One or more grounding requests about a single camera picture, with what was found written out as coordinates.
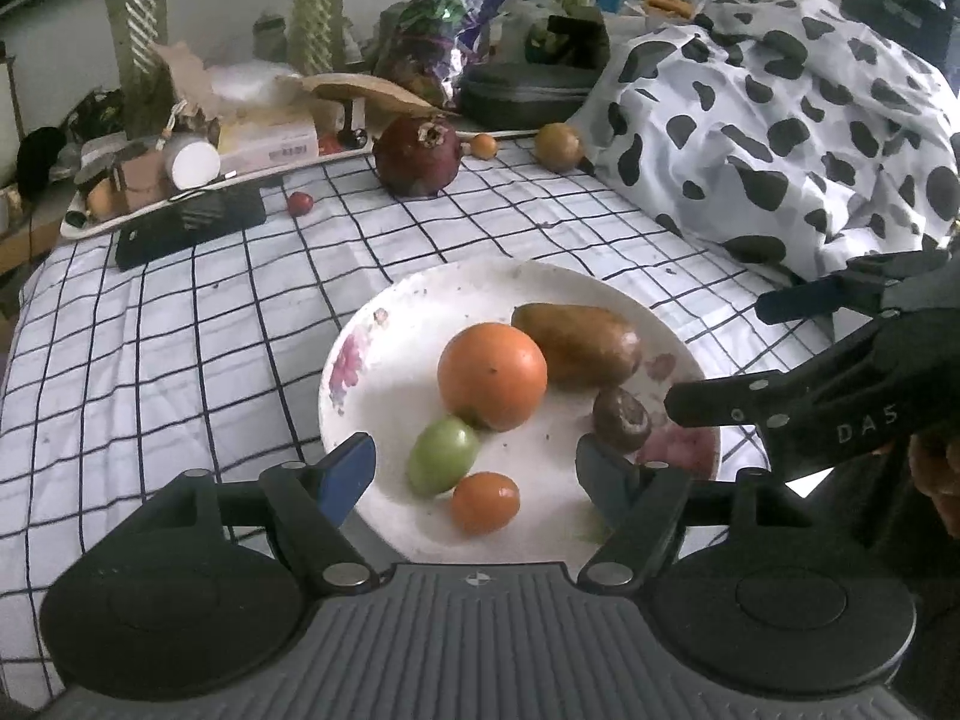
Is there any large orange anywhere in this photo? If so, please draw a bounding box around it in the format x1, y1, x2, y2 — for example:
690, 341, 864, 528
437, 322, 550, 432

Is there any small green fruit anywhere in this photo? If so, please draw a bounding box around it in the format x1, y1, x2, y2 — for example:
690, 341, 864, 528
407, 415, 482, 499

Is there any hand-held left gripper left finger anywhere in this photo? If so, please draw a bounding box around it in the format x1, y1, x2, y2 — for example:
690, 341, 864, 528
71, 431, 380, 595

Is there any brown paper bag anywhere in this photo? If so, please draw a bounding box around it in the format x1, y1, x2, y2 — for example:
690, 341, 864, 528
152, 40, 227, 126

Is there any rope wrapped plant stem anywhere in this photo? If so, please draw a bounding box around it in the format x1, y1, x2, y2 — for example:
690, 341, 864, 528
280, 0, 347, 77
96, 0, 175, 140

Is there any dark red pomegranate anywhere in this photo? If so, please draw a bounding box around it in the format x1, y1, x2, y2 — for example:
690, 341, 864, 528
372, 113, 463, 202

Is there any checked white bed sheet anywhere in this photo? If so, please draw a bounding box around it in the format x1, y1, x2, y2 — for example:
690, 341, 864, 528
0, 127, 856, 710

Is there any black round object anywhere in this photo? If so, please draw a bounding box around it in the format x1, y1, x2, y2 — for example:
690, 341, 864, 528
16, 125, 69, 194

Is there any white floral plate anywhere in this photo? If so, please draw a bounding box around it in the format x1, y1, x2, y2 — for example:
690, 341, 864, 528
319, 259, 723, 565

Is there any person's right hand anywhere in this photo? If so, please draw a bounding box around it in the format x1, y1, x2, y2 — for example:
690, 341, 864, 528
906, 431, 960, 542

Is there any pale yellow box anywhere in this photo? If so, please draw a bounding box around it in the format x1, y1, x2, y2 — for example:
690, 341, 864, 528
217, 111, 320, 178

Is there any purple snack bag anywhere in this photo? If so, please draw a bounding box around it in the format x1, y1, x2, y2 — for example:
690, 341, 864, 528
373, 0, 509, 111

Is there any white tray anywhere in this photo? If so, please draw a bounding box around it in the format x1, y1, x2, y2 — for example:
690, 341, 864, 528
60, 141, 376, 242

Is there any black phone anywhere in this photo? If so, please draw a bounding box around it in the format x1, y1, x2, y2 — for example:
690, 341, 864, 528
114, 183, 269, 272

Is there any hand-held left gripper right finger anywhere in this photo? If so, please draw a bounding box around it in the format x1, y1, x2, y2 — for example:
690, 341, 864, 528
574, 435, 852, 592

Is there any black zip case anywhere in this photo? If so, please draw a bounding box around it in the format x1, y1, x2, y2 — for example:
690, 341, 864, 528
457, 61, 610, 131

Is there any white plastic bag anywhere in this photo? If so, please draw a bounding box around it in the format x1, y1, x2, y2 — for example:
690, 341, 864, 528
205, 62, 304, 107

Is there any small cardboard box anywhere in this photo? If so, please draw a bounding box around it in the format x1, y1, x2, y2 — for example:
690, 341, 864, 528
112, 150, 170, 212

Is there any cow print blanket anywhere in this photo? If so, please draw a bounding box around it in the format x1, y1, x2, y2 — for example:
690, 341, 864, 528
568, 0, 960, 287

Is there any brownish green round fruit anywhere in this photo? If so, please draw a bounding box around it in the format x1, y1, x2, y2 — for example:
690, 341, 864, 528
533, 121, 587, 173

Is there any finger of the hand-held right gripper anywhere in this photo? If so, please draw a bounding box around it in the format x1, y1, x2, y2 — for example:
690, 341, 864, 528
664, 317, 902, 430
755, 249, 955, 326

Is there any brown oblong fruit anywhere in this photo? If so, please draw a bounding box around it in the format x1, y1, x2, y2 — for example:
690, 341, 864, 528
511, 302, 644, 391

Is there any dark passion fruit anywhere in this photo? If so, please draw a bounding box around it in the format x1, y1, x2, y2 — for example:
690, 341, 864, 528
592, 385, 653, 455

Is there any white round jar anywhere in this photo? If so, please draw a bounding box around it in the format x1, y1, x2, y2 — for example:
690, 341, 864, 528
160, 136, 223, 191

